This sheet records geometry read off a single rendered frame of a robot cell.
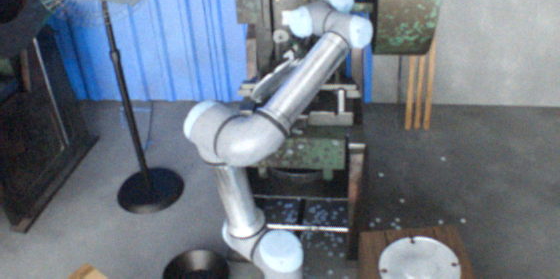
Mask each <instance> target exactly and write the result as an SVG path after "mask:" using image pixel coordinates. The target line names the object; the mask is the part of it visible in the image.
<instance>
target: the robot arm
mask: <svg viewBox="0 0 560 279"><path fill-rule="evenodd" d="M353 4H354V1H353V0H320V1H317V2H315V3H312V4H311V3H310V4H307V5H305V6H300V7H299V8H298V9H296V10H294V11H293V12H292V13H291V14H290V18H289V21H290V27H291V30H292V31H293V33H294V34H295V35H292V36H291V37H290V38H289V40H290V39H291V41H292V40H293V42H292V43H291V41H290V42H289V40H288V41H287V42H286V44H285V46H286V45H288V44H289V46H290V48H291V50H290V51H289V52H287V53H286V54H285V55H284V57H288V56H290V59H291V58H293V57H294V58H295V60H294V61H293V63H292V64H291V67H293V66H298V65H299V66H298V67H297V68H296V69H295V71H294V72H293V73H292V74H291V75H290V77H289V78H288V79H287V80H286V81H285V83H284V84H282V85H281V86H280V89H279V90H278V91H277V92H276V93H275V95H274V96H273V97H272V98H271V99H270V101H269V102H268V103H267V104H266V105H265V107H263V109H257V110H256V111H255V112H254V113H253V114H252V115H251V116H250V117H245V116H243V115H241V114H238V113H236V112H234V111H232V110H230V109H228V107H226V106H224V104H222V103H219V102H216V101H212V100H206V101H202V102H200V103H198V104H197V105H196V107H194V108H193V109H192V110H191V112H190V113H189V114H188V118H187V119H186V121H185V125H184V130H185V135H186V137H187V138H188V139H189V141H190V142H193V143H195V144H196V146H197V148H198V151H199V154H200V157H201V159H202V162H204V163H205V164H206V165H208V166H210V167H211V169H212V172H213V175H214V178H215V181H216V184H217V187H218V191H219V194H220V197H221V199H222V202H223V205H225V208H226V211H227V214H228V218H227V219H226V221H225V223H224V225H225V227H223V237H224V239H225V241H226V242H227V243H228V245H229V246H230V247H231V248H233V249H234V250H236V251H237V252H240V253H241V254H242V255H243V256H245V257H246V258H247V259H248V260H250V261H251V262H252V263H253V264H255V265H256V266H257V267H258V268H261V269H262V270H263V273H264V279H306V278H305V277H304V274H303V250H302V246H301V243H300V241H299V239H298V238H297V236H296V235H294V234H293V233H292V232H290V231H287V230H282V231H279V229H276V230H274V229H272V228H271V227H269V226H268V225H267V223H266V220H265V216H264V213H263V212H262V210H261V209H259V208H257V206H255V202H254V199H253V195H252V192H251V188H250V184H249V181H248V176H247V173H246V169H245V166H248V165H251V164H254V163H257V162H259V161H262V160H263V159H265V158H267V157H268V156H270V155H271V154H272V153H274V151H275V150H276V149H277V148H278V147H279V146H280V145H281V144H282V143H284V142H285V140H286V139H287V138H288V137H289V135H290V132H289V127H290V126H291V125H292V124H293V122H294V121H295V120H296V119H297V117H298V116H299V115H300V114H301V112H302V111H303V110H305V107H306V106H307V105H308V104H309V102H310V101H311V100H312V99H313V97H314V96H315V95H316V94H317V92H318V91H319V90H320V88H321V87H322V86H323V84H324V82H325V81H326V80H327V79H328V77H330V76H331V75H332V73H333V72H334V71H335V70H336V68H337V67H338V66H339V65H340V63H341V62H342V61H343V60H344V58H345V57H346V56H347V54H348V53H349V52H350V51H351V48H352V47H353V46H354V47H355V48H363V47H365V46H367V44H368V43H369V42H370V40H371V37H372V24H371V22H370V21H369V20H368V19H366V18H363V17H359V16H358V15H351V14H348V13H349V11H350V10H351V8H352V7H353Z"/></svg>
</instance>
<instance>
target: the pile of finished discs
mask: <svg viewBox="0 0 560 279"><path fill-rule="evenodd" d="M413 240H415V241H416V243H415V244H412V243H411V244H410V241H411V239H408V238H406V239H401V240H398V241H396V242H394V243H392V244H391V245H390V246H388V247H387V248H386V249H385V251H384V252H383V253H382V254H381V256H380V260H379V271H380V270H382V269H383V268H385V269H387V270H388V272H387V273H383V272H380V274H381V276H382V279H460V270H461V267H460V266H459V265H457V266H453V267H452V266H451V263H456V264H457V263H458V259H457V257H456V256H455V255H454V253H453V252H452V251H451V250H450V249H449V248H448V247H447V246H444V245H443V244H441V243H439V242H438V241H436V240H434V241H433V240H430V239H428V238H423V237H416V238H415V239H413Z"/></svg>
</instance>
